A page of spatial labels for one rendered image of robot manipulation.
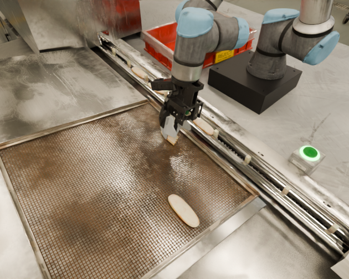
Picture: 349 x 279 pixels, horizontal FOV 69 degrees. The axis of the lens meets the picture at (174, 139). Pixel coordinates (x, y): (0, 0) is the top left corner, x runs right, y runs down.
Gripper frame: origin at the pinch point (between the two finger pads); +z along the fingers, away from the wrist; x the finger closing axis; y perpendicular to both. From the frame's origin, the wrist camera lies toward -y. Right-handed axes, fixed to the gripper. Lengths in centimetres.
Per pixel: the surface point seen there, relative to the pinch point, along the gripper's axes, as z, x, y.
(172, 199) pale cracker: 0.9, -15.6, 18.6
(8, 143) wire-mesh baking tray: 1.5, -38.9, -21.5
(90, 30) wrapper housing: -5, 13, -72
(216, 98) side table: 3.6, 33.7, -8.3
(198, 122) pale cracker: 3.0, 14.6, -0.6
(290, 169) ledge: 1.4, 20.2, 31.8
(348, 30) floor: 29, 358, -49
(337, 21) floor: 26, 375, -72
